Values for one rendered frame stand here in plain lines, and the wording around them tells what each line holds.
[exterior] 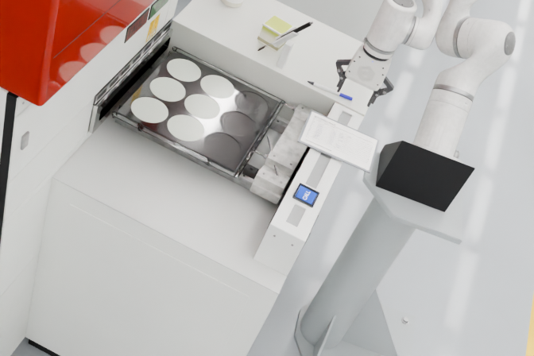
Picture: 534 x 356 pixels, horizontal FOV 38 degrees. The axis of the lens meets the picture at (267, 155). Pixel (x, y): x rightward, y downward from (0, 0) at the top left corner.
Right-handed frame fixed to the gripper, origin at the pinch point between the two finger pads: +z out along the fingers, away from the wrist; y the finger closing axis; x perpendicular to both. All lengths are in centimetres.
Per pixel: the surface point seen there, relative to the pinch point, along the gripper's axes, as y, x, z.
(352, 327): 37, 5, 95
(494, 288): 90, 67, 105
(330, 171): 3.0, -22.8, 9.2
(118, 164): -47, -41, 23
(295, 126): -11.2, -2.8, 17.3
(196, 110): -36.8, -17.8, 15.3
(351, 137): 4.3, -7.5, 8.3
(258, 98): -24.2, -1.0, 15.4
